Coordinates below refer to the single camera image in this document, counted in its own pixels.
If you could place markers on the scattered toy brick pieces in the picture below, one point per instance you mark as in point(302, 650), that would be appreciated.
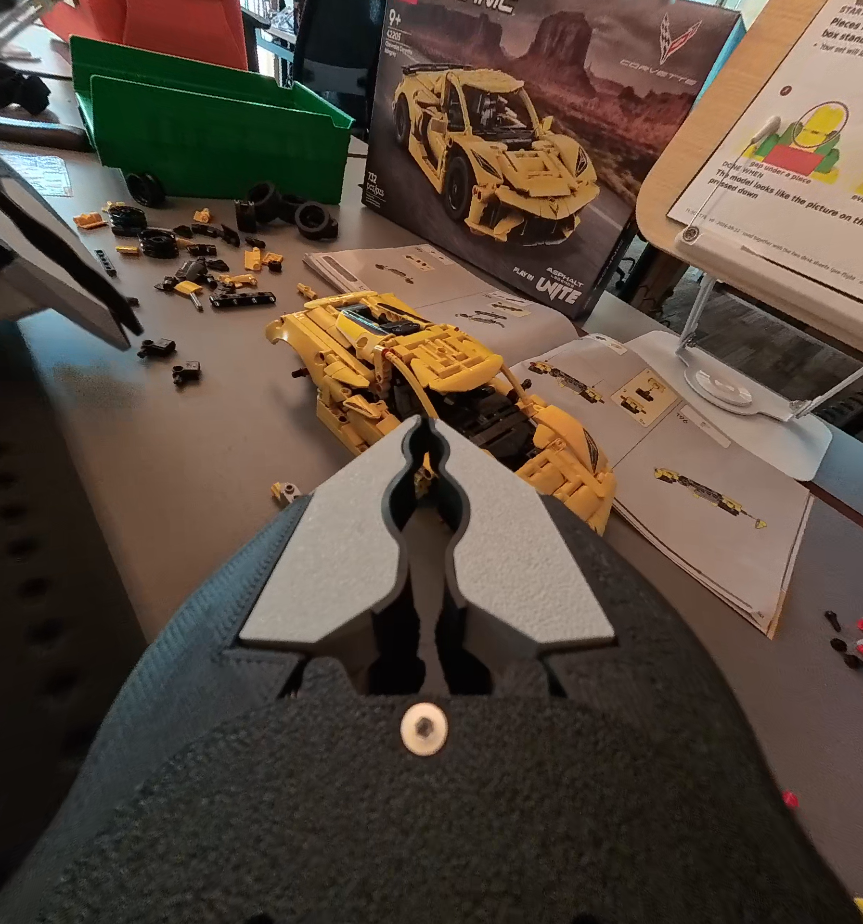
point(243, 297)

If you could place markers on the white board stand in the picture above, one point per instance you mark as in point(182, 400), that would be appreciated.
point(749, 426)

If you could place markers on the green plastic bin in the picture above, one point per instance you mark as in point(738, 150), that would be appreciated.
point(207, 137)

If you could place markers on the wooden display board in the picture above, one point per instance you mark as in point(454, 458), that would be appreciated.
point(684, 173)

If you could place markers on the grey desk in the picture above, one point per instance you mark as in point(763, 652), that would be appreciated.
point(186, 447)

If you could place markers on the toy car set box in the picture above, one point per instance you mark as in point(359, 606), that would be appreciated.
point(547, 144)

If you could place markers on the open instruction booklet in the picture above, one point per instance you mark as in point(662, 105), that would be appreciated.
point(691, 469)

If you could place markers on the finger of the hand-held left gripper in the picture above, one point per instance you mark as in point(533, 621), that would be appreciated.
point(63, 303)
point(34, 216)

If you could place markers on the black hooded device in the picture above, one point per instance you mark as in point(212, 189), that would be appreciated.
point(337, 43)

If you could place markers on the small black pin piece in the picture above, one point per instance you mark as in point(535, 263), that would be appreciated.
point(157, 348)

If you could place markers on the yellow toy brick car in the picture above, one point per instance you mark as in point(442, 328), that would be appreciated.
point(417, 361)

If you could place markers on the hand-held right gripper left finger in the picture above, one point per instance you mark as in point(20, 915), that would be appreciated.
point(316, 570)

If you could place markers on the printed leaflet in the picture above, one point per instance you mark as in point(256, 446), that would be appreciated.
point(38, 173)

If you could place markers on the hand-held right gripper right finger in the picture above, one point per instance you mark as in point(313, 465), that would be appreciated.
point(532, 577)

